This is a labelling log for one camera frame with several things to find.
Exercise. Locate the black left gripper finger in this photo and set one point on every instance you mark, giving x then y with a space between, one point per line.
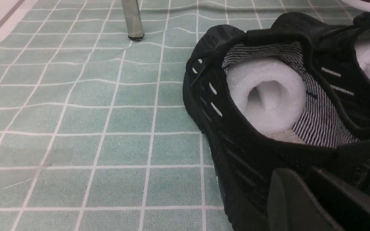
319 202

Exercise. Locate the black knit sneaker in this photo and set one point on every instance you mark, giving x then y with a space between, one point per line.
243 157
334 55

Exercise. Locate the steel shoe rack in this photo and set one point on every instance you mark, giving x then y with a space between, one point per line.
133 19

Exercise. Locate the white foam roll left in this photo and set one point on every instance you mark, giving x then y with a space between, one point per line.
269 93

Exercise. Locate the green checkered floor mat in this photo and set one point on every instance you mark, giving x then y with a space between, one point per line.
94 135

